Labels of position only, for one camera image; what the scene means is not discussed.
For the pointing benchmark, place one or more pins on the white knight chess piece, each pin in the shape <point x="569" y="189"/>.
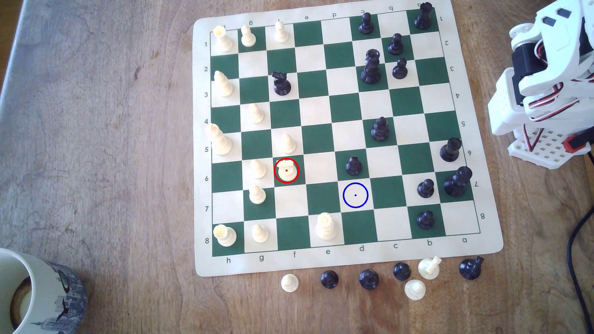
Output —
<point x="429" y="268"/>
<point x="286" y="170"/>

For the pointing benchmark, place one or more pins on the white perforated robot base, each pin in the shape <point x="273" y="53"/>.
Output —
<point x="550" y="151"/>

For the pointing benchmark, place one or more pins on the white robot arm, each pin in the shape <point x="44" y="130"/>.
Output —
<point x="508" y="109"/>

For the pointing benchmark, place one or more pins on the white pawn chess piece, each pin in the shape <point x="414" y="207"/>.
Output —
<point x="287" y="145"/>
<point x="248" y="38"/>
<point x="260" y="234"/>
<point x="257" y="196"/>
<point x="255" y="114"/>
<point x="290" y="283"/>
<point x="258" y="170"/>
<point x="281" y="34"/>
<point x="415" y="290"/>

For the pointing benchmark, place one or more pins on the black pawn chess piece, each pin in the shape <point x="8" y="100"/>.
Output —
<point x="400" y="70"/>
<point x="425" y="189"/>
<point x="425" y="220"/>
<point x="396" y="46"/>
<point x="366" y="25"/>
<point x="369" y="279"/>
<point x="450" y="151"/>
<point x="353" y="167"/>
<point x="402" y="272"/>
<point x="329" y="279"/>

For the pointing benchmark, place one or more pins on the green and cream chess mat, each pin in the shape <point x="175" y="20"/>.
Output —
<point x="315" y="106"/>

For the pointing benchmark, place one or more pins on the white queen chess piece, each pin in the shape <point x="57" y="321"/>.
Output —
<point x="326" y="228"/>

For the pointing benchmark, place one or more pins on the white king chess piece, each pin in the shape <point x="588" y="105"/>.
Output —
<point x="219" y="141"/>

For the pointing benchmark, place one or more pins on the black knight chess piece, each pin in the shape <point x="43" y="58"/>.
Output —
<point x="470" y="268"/>
<point x="281" y="86"/>

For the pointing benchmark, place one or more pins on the white rook chess piece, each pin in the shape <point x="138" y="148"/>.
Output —
<point x="225" y="235"/>
<point x="223" y="41"/>

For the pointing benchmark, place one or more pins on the white bishop chess piece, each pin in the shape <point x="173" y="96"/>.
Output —
<point x="223" y="86"/>

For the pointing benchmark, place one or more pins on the black queen chess piece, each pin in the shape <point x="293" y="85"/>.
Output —
<point x="371" y="70"/>

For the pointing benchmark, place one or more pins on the black rook top right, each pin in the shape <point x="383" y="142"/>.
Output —
<point x="423" y="18"/>

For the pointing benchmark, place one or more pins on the printed ceramic mug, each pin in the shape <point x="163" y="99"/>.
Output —
<point x="51" y="292"/>

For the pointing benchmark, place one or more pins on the orange and black clamp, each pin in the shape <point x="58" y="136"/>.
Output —
<point x="575" y="143"/>

